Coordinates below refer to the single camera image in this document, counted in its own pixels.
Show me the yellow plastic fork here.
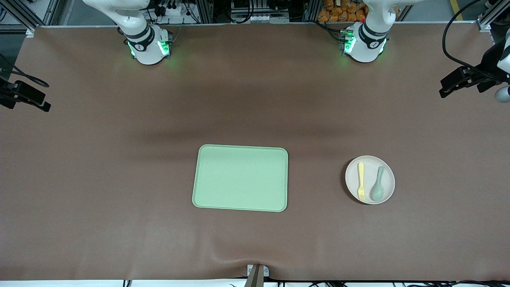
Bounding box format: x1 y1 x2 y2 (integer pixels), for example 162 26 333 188
357 161 366 202

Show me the beige round plate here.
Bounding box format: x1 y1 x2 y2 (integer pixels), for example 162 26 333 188
345 155 396 205

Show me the brown table cover mat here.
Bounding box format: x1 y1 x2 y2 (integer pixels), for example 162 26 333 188
0 23 510 281

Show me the pale green plastic spoon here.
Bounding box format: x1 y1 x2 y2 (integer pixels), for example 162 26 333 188
371 165 386 201

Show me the orange packaged snacks pile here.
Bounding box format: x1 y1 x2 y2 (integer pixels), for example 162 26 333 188
318 0 368 23

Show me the white power strip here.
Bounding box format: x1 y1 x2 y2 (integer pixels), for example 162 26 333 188
153 2 184 17

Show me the light green rectangular tray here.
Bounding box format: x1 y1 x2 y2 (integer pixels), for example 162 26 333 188
192 144 288 212

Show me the white connector block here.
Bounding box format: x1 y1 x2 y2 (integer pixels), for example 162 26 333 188
230 14 266 24

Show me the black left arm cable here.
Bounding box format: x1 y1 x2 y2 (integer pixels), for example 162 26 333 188
442 0 502 78

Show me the aluminium frame corner post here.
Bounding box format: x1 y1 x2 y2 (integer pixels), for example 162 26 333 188
476 0 510 32
0 0 60 37

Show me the aluminium frame upright post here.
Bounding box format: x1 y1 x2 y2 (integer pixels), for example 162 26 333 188
196 0 214 24

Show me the grey metal table bracket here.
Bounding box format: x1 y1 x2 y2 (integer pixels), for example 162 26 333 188
246 264 270 278

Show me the brown camera mount bar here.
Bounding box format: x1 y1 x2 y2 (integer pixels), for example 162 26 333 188
244 265 265 287

